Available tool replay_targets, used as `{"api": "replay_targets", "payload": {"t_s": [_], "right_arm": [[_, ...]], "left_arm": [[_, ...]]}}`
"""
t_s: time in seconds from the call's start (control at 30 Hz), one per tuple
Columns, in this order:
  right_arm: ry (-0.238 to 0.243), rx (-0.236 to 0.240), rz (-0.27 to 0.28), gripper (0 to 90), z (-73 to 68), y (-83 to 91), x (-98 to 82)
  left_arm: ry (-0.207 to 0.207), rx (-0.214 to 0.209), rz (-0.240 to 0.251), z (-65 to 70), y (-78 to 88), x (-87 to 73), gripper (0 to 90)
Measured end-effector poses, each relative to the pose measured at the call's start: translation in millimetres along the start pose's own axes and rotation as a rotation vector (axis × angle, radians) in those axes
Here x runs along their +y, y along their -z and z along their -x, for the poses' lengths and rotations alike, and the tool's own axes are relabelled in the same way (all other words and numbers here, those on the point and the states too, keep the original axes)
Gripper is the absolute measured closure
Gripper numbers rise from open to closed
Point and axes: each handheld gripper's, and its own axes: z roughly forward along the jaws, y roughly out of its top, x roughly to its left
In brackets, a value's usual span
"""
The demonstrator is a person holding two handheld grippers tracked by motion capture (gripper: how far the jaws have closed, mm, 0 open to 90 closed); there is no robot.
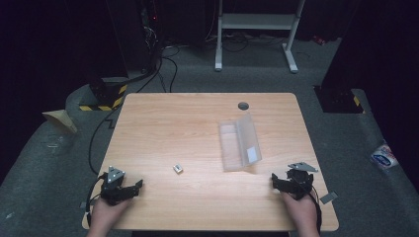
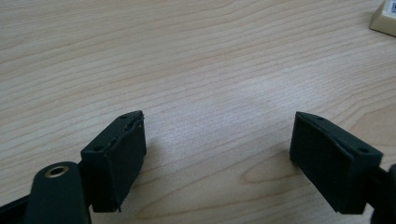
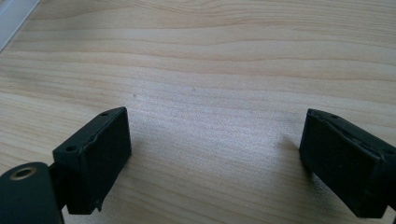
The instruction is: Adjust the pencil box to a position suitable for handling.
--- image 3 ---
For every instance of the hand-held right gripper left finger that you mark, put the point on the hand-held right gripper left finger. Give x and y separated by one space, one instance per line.
93 161

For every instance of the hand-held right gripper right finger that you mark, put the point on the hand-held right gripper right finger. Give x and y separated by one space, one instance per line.
345 165

